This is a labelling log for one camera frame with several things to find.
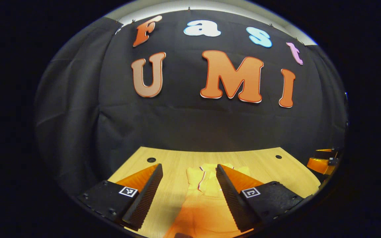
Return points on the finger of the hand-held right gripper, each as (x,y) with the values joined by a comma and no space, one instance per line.
(319,165)
(326,154)

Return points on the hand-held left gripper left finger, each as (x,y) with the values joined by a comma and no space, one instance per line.
(144,205)

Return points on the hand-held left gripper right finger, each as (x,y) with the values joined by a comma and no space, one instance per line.
(233,205)

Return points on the orange T-shirt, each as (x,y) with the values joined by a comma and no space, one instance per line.
(203,215)

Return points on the black backdrop cloth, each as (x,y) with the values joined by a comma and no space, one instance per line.
(184,122)

